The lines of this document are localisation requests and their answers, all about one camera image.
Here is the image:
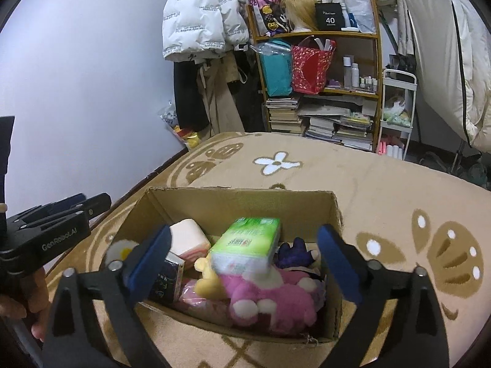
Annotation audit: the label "person's left hand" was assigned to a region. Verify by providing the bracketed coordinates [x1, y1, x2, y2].
[0, 267, 51, 343]

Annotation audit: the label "white plastic bag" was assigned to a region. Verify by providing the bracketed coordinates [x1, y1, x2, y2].
[341, 0, 377, 34]

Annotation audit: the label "purple plush toy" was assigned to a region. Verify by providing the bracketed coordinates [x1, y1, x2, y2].
[275, 238, 323, 274]

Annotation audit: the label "row of small bottles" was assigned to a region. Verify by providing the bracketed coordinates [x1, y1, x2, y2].
[358, 75, 379, 93]

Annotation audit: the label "yellow plush toy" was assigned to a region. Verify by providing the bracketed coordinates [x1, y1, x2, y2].
[193, 257, 231, 300]

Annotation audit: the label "beige trousers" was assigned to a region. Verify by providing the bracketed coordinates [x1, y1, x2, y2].
[196, 54, 247, 136]

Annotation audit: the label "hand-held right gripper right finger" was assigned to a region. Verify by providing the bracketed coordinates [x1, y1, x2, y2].
[316, 223, 450, 368]

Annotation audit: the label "white hanging quilt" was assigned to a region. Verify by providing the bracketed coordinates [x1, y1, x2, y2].
[399, 0, 491, 150]

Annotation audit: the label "beige patterned blanket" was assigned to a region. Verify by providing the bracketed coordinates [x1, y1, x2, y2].
[46, 130, 491, 368]

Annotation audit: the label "white puffer jacket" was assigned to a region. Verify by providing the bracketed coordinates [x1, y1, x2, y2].
[162, 0, 251, 63]

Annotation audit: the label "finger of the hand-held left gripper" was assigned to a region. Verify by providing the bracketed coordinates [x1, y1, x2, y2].
[75, 193, 113, 222]
[15, 194, 87, 224]

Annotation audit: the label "small dark card box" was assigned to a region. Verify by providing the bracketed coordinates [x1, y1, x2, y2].
[148, 256, 185, 304]

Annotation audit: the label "cardboard box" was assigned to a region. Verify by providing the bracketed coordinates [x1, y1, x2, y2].
[99, 186, 344, 344]

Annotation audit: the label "blonde wig on head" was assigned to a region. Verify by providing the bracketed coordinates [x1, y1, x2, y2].
[281, 0, 320, 33]

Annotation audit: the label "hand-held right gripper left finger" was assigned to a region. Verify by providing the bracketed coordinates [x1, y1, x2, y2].
[42, 224, 174, 368]

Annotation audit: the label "black square box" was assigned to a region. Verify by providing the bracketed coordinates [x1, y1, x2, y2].
[315, 2, 343, 32]

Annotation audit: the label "stack of books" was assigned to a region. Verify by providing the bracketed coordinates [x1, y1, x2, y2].
[265, 96, 375, 151]

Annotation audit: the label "white flower plush toy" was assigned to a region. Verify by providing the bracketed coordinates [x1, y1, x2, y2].
[105, 239, 141, 270]

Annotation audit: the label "pink swiss roll plush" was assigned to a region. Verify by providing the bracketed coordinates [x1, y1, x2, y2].
[168, 218, 212, 268]

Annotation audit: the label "black coat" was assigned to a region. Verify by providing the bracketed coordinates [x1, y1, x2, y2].
[172, 59, 215, 133]

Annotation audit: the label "wooden shelf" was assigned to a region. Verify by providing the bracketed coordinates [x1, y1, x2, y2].
[245, 0, 385, 153]

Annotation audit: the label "red patterned bag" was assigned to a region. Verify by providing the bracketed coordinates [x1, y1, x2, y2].
[290, 38, 337, 96]

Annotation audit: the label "pile of snack bags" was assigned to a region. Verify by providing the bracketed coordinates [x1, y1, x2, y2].
[157, 102, 203, 153]

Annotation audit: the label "pink plush toy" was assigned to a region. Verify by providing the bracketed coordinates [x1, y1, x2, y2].
[219, 266, 327, 337]

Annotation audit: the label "printed black tote bag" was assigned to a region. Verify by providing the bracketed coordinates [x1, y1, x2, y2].
[247, 0, 293, 38]

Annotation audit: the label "white rolling cart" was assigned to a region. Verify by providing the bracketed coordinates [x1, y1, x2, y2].
[378, 68, 418, 162]

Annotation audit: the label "green tissue pack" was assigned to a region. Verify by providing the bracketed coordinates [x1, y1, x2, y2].
[209, 217, 282, 277]

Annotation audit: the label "tall white bottle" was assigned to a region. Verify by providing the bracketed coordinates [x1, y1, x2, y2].
[342, 56, 360, 89]

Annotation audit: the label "teal bag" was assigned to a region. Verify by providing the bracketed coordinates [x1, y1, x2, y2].
[256, 40, 295, 98]

